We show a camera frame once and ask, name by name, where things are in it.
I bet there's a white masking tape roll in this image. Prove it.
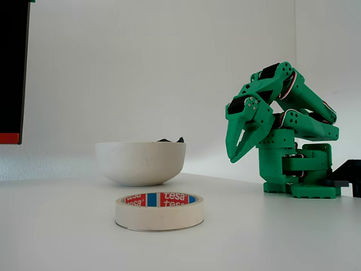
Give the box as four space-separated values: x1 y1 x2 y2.
115 191 205 233

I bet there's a black cloth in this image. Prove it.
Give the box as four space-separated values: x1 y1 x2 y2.
157 136 186 144

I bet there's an elbow servo cable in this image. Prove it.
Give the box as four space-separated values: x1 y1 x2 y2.
320 100 337 123

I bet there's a black panel with red strip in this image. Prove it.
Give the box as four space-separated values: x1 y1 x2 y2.
0 0 31 146

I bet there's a black table clamp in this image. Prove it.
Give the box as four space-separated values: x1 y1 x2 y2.
324 159 361 198

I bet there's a white round bowl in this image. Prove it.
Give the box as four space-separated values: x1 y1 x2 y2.
95 141 187 187

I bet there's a wrist servo cable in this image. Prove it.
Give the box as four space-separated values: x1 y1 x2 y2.
278 70 298 100

